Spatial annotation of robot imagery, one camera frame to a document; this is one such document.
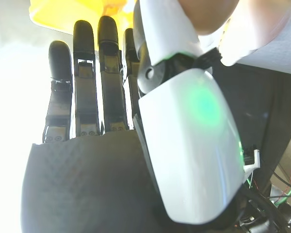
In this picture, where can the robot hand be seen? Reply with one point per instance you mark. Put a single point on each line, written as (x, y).
(87, 182)

